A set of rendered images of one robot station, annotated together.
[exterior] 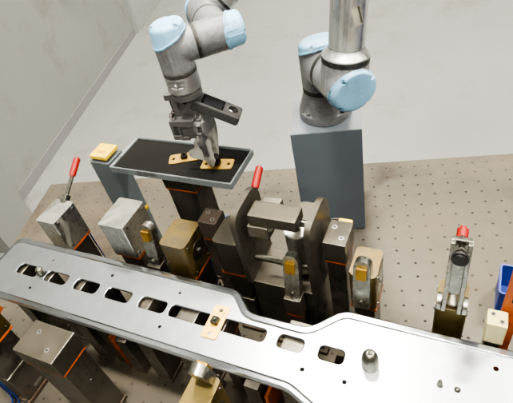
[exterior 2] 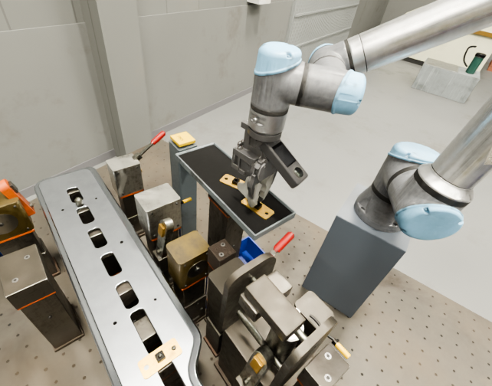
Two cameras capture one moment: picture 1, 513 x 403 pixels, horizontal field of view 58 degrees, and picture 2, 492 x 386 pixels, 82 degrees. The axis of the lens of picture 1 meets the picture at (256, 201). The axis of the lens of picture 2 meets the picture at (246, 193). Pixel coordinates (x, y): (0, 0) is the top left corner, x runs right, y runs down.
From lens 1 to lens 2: 49 cm
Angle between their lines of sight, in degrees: 9
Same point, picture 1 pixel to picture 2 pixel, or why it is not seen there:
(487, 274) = not seen: outside the picture
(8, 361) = not seen: hidden behind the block
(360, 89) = (438, 226)
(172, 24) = (287, 51)
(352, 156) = (380, 265)
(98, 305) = (90, 263)
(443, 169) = (444, 308)
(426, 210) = (411, 338)
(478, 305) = not seen: outside the picture
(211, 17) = (332, 69)
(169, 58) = (263, 87)
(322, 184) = (337, 266)
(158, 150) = (221, 163)
